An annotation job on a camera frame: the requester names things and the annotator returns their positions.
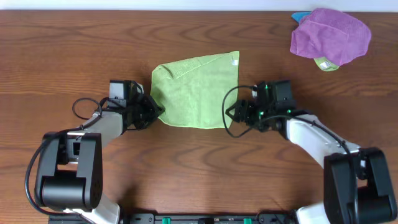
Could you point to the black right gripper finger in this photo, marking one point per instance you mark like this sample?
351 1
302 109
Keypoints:
238 105
239 116

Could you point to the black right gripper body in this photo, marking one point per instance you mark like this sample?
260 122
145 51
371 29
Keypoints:
259 116

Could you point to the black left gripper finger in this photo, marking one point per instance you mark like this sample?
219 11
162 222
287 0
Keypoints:
153 104
153 115

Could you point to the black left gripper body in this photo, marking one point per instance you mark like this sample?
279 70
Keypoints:
144 111

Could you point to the light green cloth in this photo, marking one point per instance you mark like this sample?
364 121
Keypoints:
193 91

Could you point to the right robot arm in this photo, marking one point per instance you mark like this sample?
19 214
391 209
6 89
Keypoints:
356 180

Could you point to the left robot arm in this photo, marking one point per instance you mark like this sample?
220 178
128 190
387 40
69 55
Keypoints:
69 179

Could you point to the blue cloth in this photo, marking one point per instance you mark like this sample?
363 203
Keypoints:
298 16

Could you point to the purple cloth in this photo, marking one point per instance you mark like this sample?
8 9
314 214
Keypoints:
332 34

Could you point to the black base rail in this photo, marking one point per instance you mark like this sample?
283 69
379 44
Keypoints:
262 218

